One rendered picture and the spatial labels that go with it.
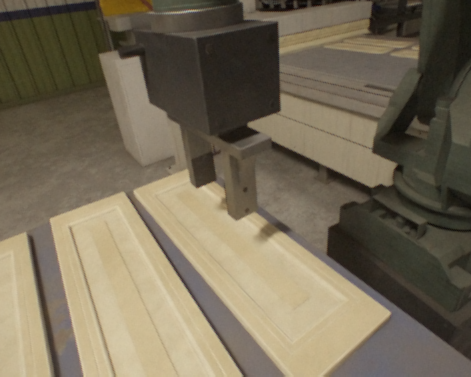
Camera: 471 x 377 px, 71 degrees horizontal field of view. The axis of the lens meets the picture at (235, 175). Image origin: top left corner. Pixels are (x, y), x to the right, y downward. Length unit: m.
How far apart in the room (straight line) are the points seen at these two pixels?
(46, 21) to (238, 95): 6.58
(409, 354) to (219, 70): 0.48
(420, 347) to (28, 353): 0.60
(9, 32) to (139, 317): 6.54
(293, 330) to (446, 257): 0.84
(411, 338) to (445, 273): 0.72
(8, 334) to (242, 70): 0.58
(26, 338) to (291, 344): 0.43
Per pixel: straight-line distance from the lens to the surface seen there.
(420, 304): 1.43
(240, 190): 0.56
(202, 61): 0.44
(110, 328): 0.64
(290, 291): 0.61
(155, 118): 3.35
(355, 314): 0.59
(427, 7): 1.46
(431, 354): 0.61
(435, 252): 1.32
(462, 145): 1.19
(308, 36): 3.78
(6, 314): 0.76
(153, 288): 0.67
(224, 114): 0.47
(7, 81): 7.03
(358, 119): 2.26
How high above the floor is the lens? 1.53
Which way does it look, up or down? 30 degrees down
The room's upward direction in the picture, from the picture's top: 6 degrees counter-clockwise
